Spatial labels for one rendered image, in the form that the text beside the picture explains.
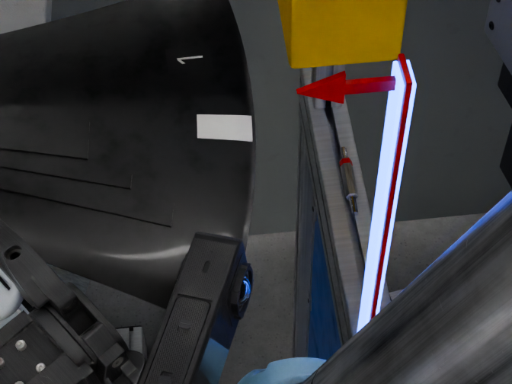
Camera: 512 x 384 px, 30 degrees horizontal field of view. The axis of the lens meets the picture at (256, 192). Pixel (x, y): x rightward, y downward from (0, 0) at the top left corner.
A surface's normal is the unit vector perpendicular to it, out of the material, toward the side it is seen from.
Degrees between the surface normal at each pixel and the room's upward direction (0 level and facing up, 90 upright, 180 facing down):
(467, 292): 62
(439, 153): 90
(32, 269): 9
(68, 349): 16
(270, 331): 0
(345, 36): 90
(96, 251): 20
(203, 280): 5
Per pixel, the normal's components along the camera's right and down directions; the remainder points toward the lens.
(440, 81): 0.11, 0.78
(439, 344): -0.77, 0.13
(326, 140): -0.02, -0.62
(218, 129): 0.12, -0.44
